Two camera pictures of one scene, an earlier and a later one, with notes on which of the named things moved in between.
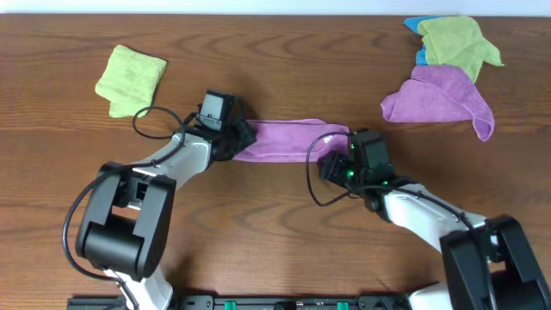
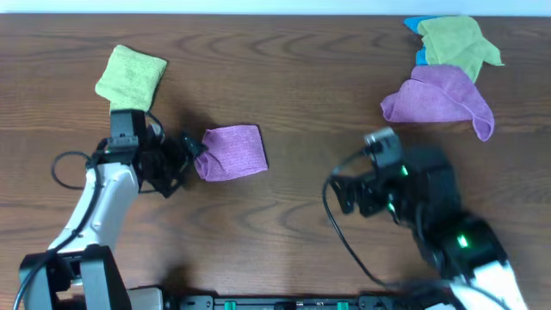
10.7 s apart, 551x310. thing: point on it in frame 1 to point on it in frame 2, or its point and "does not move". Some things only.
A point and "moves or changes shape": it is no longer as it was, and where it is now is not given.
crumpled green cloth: x=455 y=40 does not move
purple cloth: x=294 y=139 moves or changes shape
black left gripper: x=240 y=139 to x=173 y=160
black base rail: x=253 y=302 does not move
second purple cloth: x=439 y=93 does not move
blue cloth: x=412 y=22 does not move
